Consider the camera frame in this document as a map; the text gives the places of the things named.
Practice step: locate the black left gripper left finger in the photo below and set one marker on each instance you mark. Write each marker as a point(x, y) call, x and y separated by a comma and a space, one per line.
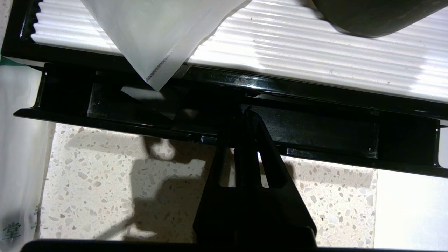
point(224, 210)

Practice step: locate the long clear toothbrush packet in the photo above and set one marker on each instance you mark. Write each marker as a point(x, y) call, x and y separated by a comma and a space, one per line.
point(21, 157)

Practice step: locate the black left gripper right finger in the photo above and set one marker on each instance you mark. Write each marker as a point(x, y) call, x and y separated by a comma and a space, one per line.
point(280, 210)

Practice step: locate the black cup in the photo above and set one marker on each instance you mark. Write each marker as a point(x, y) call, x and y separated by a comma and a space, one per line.
point(367, 17)

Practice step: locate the black amenity tray box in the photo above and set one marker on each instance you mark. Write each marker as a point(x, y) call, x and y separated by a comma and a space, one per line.
point(315, 129)

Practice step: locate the large square green-label sachet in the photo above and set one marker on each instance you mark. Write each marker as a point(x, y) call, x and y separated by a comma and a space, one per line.
point(150, 35)

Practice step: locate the black amenity box body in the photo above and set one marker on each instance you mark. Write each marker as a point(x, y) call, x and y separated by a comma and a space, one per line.
point(21, 28)

